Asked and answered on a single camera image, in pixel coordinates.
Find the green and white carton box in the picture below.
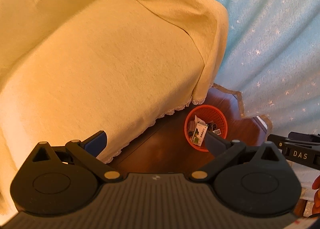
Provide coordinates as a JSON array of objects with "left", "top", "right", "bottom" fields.
[{"left": 192, "top": 122, "right": 209, "bottom": 147}]

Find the yellow green fleece blanket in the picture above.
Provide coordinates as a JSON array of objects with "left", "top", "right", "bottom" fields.
[{"left": 0, "top": 0, "right": 229, "bottom": 219}]

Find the blue starred curtain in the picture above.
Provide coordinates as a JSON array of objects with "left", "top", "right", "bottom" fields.
[{"left": 165, "top": 0, "right": 320, "bottom": 134}]

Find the person's right hand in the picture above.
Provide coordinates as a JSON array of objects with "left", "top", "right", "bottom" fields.
[{"left": 312, "top": 176, "right": 320, "bottom": 218}]

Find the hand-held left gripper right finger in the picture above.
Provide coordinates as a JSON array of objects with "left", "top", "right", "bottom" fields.
[{"left": 191, "top": 130, "right": 283, "bottom": 182}]

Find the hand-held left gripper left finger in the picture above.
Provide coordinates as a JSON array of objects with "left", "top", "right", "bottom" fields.
[{"left": 32, "top": 130, "right": 123, "bottom": 183}]

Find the orange mesh plastic basket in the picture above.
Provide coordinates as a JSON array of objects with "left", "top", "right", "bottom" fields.
[{"left": 184, "top": 105, "right": 228, "bottom": 153}]

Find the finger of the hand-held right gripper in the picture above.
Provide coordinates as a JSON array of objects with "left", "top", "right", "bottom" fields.
[{"left": 267, "top": 134, "right": 288, "bottom": 156}]

